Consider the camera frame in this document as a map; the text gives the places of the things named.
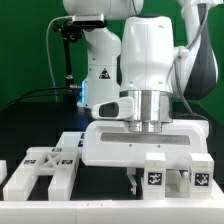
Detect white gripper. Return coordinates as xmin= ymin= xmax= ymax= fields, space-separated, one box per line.
xmin=82 ymin=119 xmax=209 ymax=195

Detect white chair seat part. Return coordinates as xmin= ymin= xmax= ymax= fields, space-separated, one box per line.
xmin=139 ymin=168 xmax=214 ymax=201

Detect white chair back frame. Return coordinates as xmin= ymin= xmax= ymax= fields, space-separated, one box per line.
xmin=3 ymin=147 xmax=81 ymax=201

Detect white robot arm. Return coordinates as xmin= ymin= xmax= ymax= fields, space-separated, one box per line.
xmin=63 ymin=0 xmax=222 ymax=199

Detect white obstacle fence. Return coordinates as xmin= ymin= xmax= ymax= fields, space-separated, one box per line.
xmin=0 ymin=159 xmax=224 ymax=224

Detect white block at left edge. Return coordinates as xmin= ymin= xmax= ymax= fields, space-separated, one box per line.
xmin=0 ymin=160 xmax=7 ymax=184

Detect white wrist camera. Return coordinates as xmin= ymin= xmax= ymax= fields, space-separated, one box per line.
xmin=92 ymin=97 xmax=134 ymax=120

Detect white marker base plate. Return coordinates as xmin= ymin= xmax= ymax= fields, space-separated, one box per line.
xmin=56 ymin=132 xmax=85 ymax=149

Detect black cables on table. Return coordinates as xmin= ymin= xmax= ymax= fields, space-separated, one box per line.
xmin=0 ymin=85 xmax=83 ymax=113

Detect background camera on stand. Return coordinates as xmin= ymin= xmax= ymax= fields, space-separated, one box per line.
xmin=72 ymin=14 xmax=107 ymax=28

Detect white camera cable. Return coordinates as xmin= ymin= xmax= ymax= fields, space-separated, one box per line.
xmin=45 ymin=15 xmax=74 ymax=103

